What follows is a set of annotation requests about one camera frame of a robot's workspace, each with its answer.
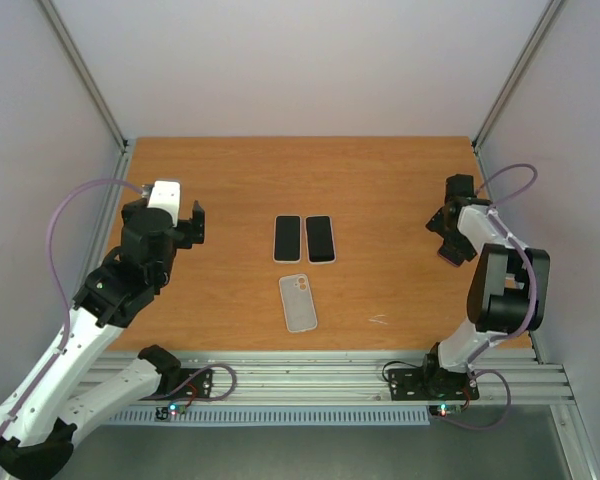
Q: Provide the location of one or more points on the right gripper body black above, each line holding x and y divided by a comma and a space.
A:
447, 232

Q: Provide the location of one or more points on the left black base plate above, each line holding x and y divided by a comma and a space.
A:
181, 384

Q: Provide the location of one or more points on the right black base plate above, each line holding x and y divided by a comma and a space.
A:
411, 384

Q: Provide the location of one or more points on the slotted grey cable duct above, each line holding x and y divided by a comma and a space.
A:
278, 416

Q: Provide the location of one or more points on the black phone silver edge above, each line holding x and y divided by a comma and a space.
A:
320, 239

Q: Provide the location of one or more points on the aluminium corner post left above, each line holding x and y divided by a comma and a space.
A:
71, 50

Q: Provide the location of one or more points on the controller board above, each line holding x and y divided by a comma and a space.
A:
445, 410
167, 413

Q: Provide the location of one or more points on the aluminium corner post right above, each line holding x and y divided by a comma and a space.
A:
531, 47

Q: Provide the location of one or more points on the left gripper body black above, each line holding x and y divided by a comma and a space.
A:
193, 232

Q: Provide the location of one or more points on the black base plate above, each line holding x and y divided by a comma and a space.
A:
411, 384
181, 384

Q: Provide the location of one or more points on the white phone case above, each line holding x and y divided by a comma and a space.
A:
297, 303

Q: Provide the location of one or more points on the black phone pink edge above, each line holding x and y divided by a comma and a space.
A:
452, 256

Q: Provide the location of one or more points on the aluminium rail frame front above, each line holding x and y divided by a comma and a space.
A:
361, 377

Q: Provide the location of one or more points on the black phone dark edge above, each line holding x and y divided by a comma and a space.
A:
287, 239

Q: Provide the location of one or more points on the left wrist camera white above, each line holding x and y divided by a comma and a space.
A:
164, 195

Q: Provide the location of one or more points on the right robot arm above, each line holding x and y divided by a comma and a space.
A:
507, 295

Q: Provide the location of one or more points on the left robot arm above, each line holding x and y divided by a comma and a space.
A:
40, 424

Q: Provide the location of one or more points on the aluminium corner post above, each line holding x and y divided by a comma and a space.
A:
531, 47
71, 50

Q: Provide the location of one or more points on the right controller board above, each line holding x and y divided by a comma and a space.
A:
445, 410

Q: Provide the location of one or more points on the left controller board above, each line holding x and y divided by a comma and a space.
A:
167, 413

